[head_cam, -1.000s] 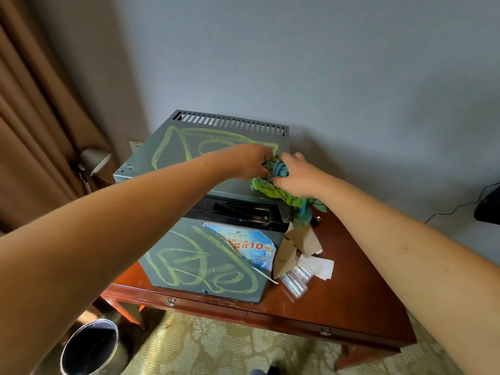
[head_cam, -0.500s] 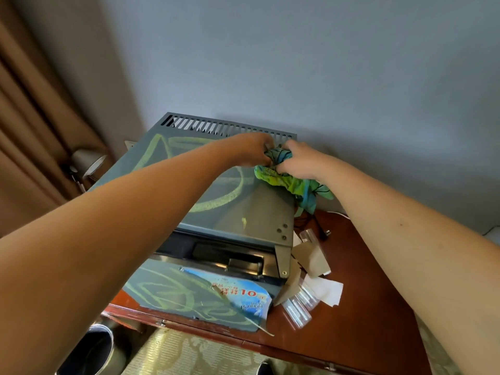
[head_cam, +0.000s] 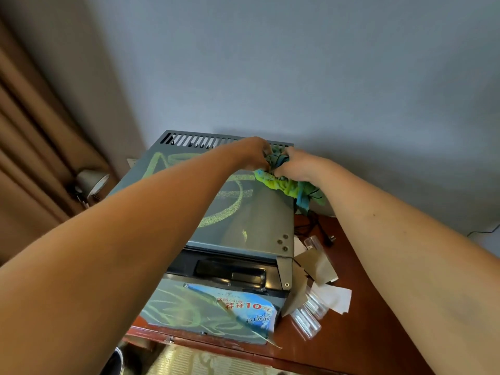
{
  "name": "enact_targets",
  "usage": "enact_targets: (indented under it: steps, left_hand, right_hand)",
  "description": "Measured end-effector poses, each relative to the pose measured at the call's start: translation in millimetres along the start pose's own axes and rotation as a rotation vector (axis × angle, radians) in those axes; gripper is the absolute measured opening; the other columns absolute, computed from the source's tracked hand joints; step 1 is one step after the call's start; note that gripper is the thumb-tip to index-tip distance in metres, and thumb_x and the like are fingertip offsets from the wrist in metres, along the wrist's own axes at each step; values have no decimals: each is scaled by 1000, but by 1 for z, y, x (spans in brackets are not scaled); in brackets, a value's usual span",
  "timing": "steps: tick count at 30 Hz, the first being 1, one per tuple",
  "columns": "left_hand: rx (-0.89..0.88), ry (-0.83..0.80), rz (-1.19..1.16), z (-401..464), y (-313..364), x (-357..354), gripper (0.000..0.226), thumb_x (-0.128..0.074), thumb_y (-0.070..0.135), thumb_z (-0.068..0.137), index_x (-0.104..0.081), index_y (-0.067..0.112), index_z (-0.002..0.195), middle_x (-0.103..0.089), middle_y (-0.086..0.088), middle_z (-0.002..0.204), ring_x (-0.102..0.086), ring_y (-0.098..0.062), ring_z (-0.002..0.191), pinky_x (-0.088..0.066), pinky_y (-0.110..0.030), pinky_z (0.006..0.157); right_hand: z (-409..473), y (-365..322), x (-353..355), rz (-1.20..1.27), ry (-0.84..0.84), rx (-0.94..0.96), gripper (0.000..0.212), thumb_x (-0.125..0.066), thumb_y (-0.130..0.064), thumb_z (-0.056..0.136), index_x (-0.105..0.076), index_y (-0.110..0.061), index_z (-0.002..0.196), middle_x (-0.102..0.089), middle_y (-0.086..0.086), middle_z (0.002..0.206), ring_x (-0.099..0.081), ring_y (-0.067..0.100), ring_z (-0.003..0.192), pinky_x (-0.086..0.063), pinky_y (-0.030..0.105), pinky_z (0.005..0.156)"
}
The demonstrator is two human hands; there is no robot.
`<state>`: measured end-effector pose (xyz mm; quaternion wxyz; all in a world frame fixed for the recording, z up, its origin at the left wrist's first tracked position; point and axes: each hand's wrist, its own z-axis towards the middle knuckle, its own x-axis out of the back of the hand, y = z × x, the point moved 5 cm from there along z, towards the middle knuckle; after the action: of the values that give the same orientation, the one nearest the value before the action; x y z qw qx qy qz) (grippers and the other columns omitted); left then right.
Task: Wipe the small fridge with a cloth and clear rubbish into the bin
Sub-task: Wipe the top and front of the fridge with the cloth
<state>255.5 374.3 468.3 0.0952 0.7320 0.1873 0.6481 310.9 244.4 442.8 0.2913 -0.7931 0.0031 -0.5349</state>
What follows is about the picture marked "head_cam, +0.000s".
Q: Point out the person's right hand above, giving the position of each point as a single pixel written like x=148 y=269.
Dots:
x=299 y=165

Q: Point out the person's left hand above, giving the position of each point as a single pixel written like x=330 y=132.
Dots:
x=254 y=154

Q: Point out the green blue cleaning cloth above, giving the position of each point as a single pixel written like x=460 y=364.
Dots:
x=289 y=189

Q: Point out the grey mini fridge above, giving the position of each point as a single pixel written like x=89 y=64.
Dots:
x=254 y=226

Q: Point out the brown cardboard pieces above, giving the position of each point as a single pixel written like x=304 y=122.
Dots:
x=318 y=267
x=297 y=292

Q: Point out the white paper slip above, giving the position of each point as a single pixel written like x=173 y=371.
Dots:
x=334 y=298

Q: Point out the person's right forearm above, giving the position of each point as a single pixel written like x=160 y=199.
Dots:
x=410 y=269

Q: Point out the person's left forearm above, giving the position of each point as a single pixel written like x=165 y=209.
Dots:
x=117 y=269

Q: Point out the grey metal lamp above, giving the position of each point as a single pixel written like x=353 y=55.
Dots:
x=91 y=183

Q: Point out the brown curtain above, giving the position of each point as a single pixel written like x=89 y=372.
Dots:
x=35 y=152

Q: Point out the round metal trash bin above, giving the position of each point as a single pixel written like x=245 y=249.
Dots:
x=115 y=363

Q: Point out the white wall socket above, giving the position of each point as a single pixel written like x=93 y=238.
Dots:
x=132 y=162

